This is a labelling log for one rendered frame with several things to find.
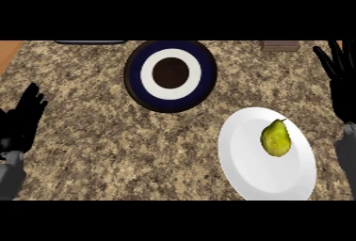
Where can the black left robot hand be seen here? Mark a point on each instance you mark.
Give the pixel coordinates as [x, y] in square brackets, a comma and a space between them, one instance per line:
[22, 119]

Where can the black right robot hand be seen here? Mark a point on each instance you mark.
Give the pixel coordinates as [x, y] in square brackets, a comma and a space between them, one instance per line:
[343, 91]

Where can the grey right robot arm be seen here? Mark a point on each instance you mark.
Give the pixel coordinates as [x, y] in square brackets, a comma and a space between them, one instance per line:
[347, 157]

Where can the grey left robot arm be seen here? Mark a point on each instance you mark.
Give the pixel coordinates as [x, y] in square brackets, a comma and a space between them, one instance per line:
[10, 175]

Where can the green pear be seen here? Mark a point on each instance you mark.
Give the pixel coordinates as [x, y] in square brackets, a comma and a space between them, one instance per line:
[276, 138]

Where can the white plate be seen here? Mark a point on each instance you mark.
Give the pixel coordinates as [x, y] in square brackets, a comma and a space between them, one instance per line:
[258, 163]

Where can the dark blue ringed plate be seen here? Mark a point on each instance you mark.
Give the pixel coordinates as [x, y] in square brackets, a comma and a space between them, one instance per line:
[170, 75]

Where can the brown wooden block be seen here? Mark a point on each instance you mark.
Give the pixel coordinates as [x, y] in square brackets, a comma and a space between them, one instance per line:
[279, 45]

